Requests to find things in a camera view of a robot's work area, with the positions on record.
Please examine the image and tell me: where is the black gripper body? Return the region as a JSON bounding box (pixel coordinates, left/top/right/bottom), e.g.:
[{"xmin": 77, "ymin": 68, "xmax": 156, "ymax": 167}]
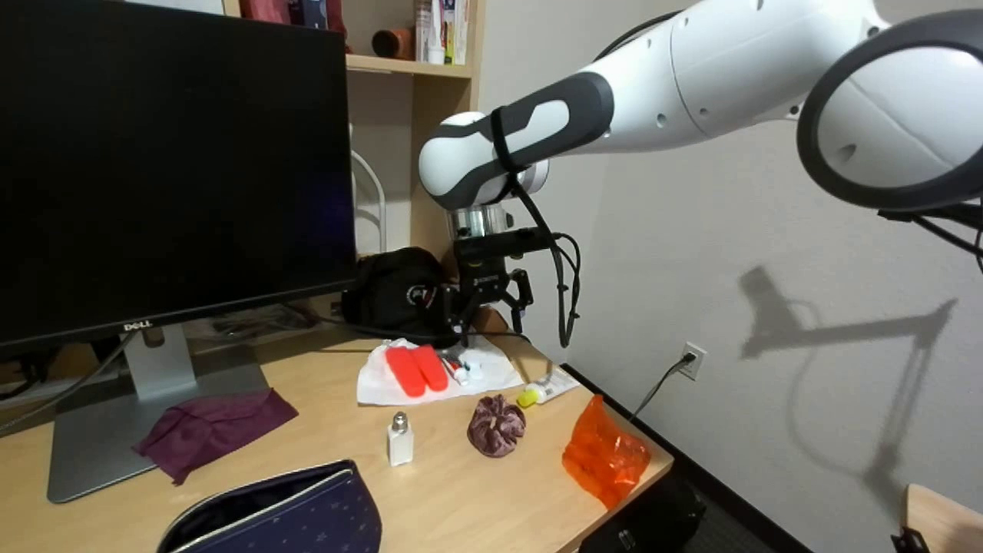
[{"xmin": 457, "ymin": 256, "xmax": 533, "ymax": 307}]

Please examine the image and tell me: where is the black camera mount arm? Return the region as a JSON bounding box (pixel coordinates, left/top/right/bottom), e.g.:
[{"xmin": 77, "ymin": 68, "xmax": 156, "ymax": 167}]
[{"xmin": 876, "ymin": 196, "xmax": 983, "ymax": 273}]

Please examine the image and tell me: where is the maroon scrunchie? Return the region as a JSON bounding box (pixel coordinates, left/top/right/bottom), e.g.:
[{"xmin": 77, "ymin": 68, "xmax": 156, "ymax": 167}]
[{"xmin": 465, "ymin": 390, "xmax": 528, "ymax": 459}]

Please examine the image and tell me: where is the white wall outlet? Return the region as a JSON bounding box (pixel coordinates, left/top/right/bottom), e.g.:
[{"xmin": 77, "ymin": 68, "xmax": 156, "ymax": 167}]
[{"xmin": 678, "ymin": 341, "xmax": 709, "ymax": 384}]

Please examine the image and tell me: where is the white printed box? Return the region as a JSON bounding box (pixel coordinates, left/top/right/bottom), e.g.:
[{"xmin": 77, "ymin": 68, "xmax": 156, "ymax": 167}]
[{"xmin": 445, "ymin": 0, "xmax": 474, "ymax": 68}]

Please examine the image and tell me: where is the wooden shelf unit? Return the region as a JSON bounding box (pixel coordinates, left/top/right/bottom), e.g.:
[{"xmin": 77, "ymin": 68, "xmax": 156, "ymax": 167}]
[{"xmin": 219, "ymin": 0, "xmax": 484, "ymax": 285}]

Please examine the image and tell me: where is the light wooden side table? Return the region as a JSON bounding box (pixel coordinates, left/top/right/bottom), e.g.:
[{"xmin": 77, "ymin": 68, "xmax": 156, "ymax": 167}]
[{"xmin": 899, "ymin": 481, "xmax": 983, "ymax": 553}]

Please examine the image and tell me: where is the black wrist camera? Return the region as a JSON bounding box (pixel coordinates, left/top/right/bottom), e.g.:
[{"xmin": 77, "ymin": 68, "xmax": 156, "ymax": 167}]
[{"xmin": 454, "ymin": 226, "xmax": 558, "ymax": 260}]

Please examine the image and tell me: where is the grey power cord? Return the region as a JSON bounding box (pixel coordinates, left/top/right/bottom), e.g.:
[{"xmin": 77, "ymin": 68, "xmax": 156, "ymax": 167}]
[{"xmin": 630, "ymin": 350, "xmax": 696, "ymax": 422}]

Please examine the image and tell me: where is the purple cloth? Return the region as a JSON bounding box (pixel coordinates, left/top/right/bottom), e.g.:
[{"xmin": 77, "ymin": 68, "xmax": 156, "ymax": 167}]
[{"xmin": 132, "ymin": 384, "xmax": 300, "ymax": 489}]

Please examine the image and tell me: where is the black computer monitor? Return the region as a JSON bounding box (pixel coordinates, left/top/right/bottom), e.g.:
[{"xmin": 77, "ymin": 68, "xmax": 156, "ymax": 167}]
[{"xmin": 0, "ymin": 0, "xmax": 360, "ymax": 355}]

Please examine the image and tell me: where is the orange plastic bag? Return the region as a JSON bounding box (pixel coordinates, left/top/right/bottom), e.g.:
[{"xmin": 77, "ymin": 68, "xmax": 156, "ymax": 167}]
[{"xmin": 558, "ymin": 397, "xmax": 654, "ymax": 513}]

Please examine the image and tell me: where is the navy zipper pouch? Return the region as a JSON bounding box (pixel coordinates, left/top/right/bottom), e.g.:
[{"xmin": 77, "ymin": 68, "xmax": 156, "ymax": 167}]
[{"xmin": 154, "ymin": 458, "xmax": 384, "ymax": 553}]

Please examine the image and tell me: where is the black baseball cap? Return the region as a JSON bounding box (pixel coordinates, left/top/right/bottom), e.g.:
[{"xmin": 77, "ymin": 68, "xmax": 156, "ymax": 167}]
[{"xmin": 338, "ymin": 246, "xmax": 460, "ymax": 350}]

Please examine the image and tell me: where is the silver monitor stand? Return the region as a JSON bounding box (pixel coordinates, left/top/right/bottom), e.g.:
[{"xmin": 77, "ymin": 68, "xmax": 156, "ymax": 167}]
[{"xmin": 45, "ymin": 320, "xmax": 272, "ymax": 502}]

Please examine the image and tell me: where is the dark round roll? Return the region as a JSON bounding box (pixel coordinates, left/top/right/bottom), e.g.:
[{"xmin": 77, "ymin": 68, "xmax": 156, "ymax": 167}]
[{"xmin": 368, "ymin": 24, "xmax": 414, "ymax": 60}]

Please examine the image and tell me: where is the grey monitor cable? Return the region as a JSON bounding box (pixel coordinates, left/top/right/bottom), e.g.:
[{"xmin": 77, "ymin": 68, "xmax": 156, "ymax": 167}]
[{"xmin": 0, "ymin": 341, "xmax": 132, "ymax": 438}]

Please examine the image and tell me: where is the small white bottle silver cap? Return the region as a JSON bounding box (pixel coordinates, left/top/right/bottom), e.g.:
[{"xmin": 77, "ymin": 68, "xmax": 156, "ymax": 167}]
[{"xmin": 384, "ymin": 407, "xmax": 418, "ymax": 470}]

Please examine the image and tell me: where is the white paper towel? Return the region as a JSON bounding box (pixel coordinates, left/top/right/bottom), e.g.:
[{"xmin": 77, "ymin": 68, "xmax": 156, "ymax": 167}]
[{"xmin": 353, "ymin": 333, "xmax": 528, "ymax": 407}]

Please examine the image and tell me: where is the white tube yellow cap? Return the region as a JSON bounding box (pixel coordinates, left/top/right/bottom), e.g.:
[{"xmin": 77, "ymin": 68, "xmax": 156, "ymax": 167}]
[{"xmin": 512, "ymin": 364, "xmax": 584, "ymax": 410}]

